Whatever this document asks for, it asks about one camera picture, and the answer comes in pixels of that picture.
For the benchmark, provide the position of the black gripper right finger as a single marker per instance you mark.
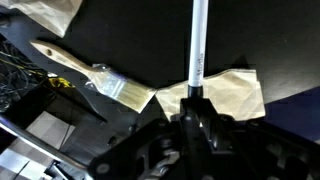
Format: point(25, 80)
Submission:
point(225, 161)

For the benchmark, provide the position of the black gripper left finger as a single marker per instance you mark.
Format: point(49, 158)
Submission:
point(197, 149)

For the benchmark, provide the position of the white-barrelled black sharpie marker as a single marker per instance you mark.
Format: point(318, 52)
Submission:
point(197, 48)

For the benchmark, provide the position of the tan paper bag under cup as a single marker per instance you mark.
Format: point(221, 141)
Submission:
point(54, 15)

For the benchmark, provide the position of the blue mat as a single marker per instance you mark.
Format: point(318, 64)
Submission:
point(299, 114)

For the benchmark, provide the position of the wooden handled paint brush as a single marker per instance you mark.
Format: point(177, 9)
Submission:
point(101, 78)

